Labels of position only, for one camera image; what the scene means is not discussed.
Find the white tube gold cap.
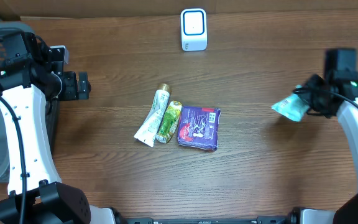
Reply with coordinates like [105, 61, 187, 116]
[134, 83, 171, 147]

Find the purple square packet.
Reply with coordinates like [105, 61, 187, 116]
[177, 106, 221, 151]

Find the white barcode scanner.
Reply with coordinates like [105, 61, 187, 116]
[180, 8, 208, 52]

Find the teal snack packet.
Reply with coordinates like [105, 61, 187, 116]
[271, 93, 310, 122]

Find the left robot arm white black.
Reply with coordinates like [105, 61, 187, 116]
[0, 31, 122, 224]

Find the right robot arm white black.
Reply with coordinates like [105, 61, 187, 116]
[293, 48, 358, 223]

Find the green yellow drink pouch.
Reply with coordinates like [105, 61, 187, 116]
[156, 101, 183, 144]

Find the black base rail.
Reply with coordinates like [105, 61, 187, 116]
[113, 207, 337, 224]

